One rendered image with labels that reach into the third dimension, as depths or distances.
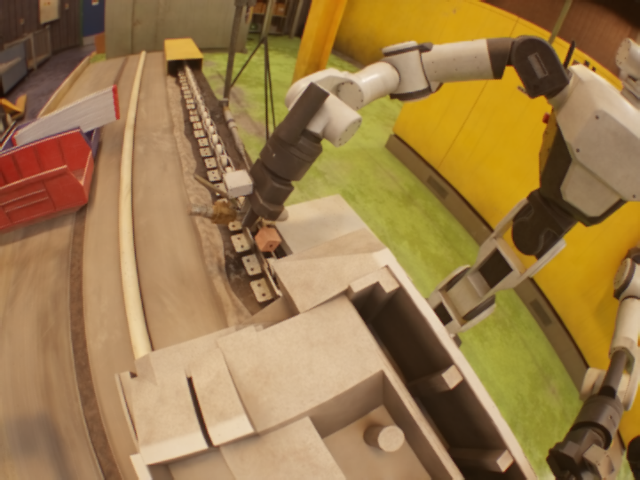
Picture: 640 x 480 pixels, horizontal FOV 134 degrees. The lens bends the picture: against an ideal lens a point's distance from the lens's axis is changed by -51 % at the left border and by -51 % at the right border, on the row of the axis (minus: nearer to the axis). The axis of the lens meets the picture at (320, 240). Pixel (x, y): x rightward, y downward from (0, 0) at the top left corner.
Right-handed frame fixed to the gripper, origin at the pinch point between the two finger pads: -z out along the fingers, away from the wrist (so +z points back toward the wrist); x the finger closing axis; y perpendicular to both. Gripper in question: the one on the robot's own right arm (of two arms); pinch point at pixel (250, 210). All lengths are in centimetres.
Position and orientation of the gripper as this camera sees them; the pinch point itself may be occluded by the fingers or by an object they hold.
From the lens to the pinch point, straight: 53.5
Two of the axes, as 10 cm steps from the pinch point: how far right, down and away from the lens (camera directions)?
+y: 6.5, 0.7, 7.5
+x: 4.7, 7.4, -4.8
